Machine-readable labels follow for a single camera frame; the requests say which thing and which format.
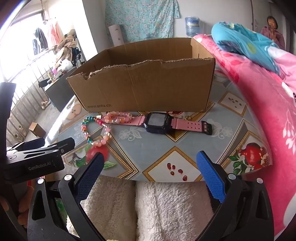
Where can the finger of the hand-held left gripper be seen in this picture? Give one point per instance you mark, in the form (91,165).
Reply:
(67,144)
(34,143)

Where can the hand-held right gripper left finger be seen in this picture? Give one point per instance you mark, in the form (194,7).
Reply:
(89,177)

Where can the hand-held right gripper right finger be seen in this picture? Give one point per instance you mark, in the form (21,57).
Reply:
(211,176)

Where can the small rhinestone clip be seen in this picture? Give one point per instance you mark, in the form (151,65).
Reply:
(177,115)

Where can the brown cardboard box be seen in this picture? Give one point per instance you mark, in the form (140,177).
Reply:
(150,88)

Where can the person's left hand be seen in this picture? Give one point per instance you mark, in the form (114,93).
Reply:
(22,207)

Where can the small cardboard box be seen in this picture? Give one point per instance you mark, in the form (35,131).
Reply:
(37,129)

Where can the metal window railing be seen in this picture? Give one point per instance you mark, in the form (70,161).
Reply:
(27,97)

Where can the dark side table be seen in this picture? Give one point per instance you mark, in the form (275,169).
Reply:
(57,92)

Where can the wheelchair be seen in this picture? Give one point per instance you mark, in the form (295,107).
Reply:
(78,56)

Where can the pink floral blanket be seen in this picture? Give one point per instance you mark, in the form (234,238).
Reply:
(266,104)

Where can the pile of brown clothes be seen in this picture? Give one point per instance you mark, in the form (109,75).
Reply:
(66,44)

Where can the dark hanging jacket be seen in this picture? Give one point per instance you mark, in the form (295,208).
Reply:
(39,39)

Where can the pink hanging garment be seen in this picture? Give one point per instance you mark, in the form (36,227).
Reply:
(54,32)

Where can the white paper roll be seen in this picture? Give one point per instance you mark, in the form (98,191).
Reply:
(116,34)

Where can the floral hanging cloth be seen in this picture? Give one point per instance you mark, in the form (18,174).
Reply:
(143,18)

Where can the blue water bottle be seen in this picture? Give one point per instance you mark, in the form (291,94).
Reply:
(192,26)

